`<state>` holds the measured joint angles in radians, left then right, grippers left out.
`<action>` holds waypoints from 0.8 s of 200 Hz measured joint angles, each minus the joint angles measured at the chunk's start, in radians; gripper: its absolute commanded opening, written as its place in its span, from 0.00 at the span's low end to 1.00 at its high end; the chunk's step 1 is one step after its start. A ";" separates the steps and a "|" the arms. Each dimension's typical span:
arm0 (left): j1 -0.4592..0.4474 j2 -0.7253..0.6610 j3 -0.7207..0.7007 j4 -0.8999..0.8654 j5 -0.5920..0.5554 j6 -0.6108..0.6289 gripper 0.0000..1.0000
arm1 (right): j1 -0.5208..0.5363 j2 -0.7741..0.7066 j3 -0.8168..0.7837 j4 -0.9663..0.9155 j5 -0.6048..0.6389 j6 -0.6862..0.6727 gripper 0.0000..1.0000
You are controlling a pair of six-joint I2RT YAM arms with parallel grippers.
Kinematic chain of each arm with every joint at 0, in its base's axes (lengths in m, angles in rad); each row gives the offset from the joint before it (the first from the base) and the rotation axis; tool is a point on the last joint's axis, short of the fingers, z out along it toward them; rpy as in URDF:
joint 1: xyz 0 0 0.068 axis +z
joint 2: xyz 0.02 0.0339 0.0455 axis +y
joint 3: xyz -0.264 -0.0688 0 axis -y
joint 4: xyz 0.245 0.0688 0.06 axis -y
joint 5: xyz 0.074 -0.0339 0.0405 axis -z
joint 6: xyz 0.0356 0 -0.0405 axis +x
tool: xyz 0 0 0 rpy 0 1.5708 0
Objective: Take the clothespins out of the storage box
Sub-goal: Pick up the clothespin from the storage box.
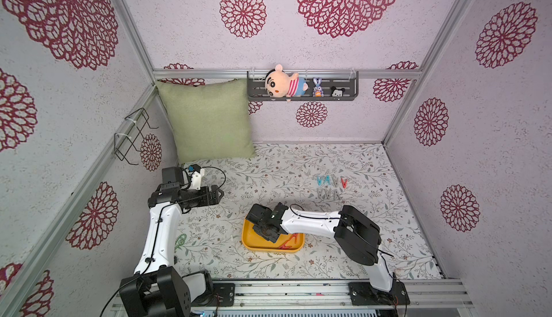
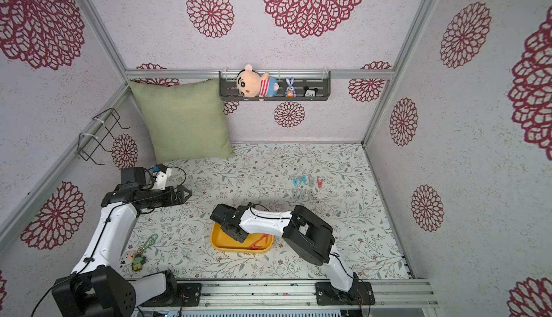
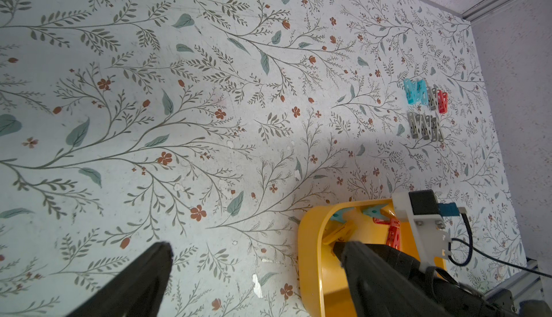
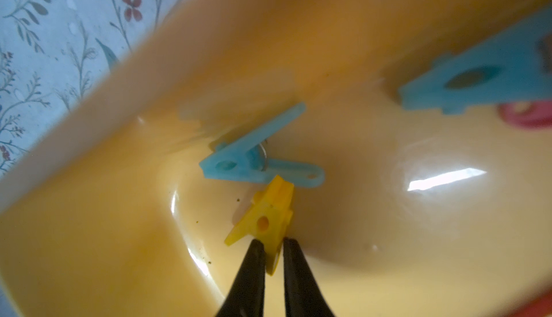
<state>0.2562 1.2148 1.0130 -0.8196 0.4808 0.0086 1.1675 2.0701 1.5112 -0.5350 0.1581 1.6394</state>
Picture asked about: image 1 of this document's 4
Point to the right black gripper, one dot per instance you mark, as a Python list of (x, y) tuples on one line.
[(262, 224)]

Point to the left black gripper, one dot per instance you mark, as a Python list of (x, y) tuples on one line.
[(205, 199)]

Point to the yellow plastic storage box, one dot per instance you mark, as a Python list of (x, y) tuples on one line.
[(256, 243)]

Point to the grey clothespin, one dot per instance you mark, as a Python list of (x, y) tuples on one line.
[(321, 193), (332, 194), (335, 181)]

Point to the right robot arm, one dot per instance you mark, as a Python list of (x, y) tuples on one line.
[(358, 237)]

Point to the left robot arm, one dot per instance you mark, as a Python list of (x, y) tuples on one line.
[(156, 288)]

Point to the pile of coloured clothespins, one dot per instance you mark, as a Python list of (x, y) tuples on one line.
[(289, 243)]

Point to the green cushion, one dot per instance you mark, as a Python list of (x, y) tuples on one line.
[(210, 121)]

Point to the cartoon boy plush doll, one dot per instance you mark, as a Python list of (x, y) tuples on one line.
[(279, 84)]

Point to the small blue rabbit figure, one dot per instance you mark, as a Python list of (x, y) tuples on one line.
[(318, 90)]

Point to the black white mouse figure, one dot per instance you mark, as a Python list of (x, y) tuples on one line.
[(337, 92)]

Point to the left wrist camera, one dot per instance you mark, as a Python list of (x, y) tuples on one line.
[(195, 175)]

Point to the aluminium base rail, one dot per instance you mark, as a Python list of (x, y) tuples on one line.
[(250, 295)]

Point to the black wire wall rack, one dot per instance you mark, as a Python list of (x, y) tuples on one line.
[(124, 142)]

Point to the dark grey wall shelf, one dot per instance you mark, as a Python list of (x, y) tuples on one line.
[(348, 81)]

